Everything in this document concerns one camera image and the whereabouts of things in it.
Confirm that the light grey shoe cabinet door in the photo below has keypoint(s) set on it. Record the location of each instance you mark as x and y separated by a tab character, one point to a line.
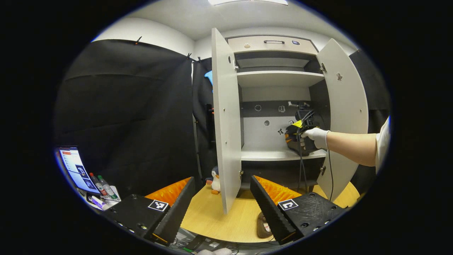
226	124
348	106

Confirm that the white cabinet shelf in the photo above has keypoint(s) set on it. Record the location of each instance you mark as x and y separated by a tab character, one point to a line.
265	154
276	78

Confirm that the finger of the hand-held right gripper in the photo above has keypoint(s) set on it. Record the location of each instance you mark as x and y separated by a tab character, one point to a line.
293	132

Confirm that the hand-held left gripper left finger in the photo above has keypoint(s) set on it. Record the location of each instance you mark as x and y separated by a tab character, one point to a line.
177	212

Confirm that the white shirt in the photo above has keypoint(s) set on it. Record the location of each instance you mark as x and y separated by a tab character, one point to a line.
384	145

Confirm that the ceiling light panel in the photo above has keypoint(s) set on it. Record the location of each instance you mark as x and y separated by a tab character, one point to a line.
247	1

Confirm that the beige cabinet drawer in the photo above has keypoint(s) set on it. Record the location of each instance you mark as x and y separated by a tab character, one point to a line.
254	45

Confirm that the grey backdrop stand pole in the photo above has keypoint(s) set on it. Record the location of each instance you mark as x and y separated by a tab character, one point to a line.
197	148

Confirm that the computer monitor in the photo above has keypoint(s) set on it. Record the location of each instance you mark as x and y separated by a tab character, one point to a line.
76	168

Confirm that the light grey shoe cabinet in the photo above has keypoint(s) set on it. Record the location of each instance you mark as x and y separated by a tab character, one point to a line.
272	95

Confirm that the brown shoe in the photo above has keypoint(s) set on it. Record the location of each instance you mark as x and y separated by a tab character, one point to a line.
262	226

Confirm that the penguin plush toy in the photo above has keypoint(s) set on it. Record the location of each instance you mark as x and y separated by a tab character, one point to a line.
216	180

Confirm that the green cap plastic bottle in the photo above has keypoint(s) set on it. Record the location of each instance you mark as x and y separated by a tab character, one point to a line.
108	187

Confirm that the black backdrop cloth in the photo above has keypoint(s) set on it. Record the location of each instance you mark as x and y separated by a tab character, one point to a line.
124	117

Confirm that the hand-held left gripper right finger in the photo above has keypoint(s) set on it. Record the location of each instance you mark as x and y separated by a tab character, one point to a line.
270	212

